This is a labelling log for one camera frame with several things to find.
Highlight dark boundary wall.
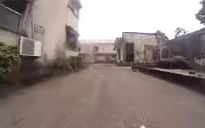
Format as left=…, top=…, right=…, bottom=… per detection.
left=158, top=25, right=205, bottom=72

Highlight low dark concrete ledge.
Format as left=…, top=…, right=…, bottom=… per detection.
left=131, top=63, right=205, bottom=94

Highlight pale multi-storey building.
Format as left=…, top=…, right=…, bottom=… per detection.
left=0, top=0, right=84, bottom=64

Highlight grey concrete road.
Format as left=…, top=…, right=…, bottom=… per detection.
left=0, top=62, right=205, bottom=128

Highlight white air conditioner unit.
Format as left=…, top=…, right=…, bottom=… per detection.
left=18, top=35, right=44, bottom=58

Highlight distant tree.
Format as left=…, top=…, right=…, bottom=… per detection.
left=173, top=26, right=189, bottom=39

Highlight small weathered white building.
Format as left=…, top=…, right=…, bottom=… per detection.
left=113, top=31, right=161, bottom=66

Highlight green bush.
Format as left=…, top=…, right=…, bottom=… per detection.
left=0, top=35, right=22, bottom=81

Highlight distant pale building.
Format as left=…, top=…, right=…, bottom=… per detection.
left=78, top=38, right=118, bottom=64

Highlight low green shrubs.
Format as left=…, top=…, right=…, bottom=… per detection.
left=53, top=54, right=89, bottom=72

